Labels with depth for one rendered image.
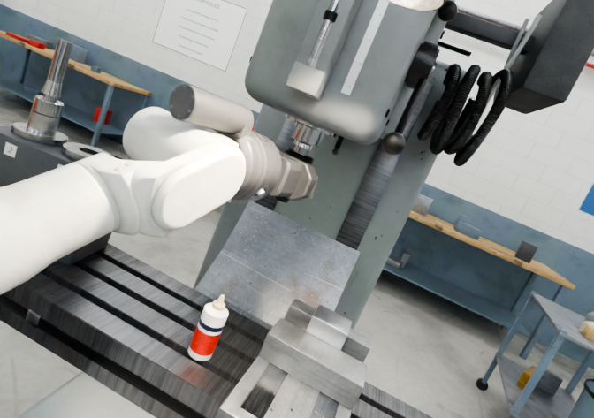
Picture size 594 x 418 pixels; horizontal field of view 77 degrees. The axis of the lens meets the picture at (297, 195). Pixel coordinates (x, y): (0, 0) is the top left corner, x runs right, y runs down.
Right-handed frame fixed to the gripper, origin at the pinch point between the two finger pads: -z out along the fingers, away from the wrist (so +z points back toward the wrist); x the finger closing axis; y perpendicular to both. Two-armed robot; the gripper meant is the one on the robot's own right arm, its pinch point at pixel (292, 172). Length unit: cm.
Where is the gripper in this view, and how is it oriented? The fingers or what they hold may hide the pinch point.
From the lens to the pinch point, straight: 59.2
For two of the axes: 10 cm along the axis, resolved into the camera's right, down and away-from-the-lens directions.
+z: -4.6, -0.2, -8.9
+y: -3.8, 9.1, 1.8
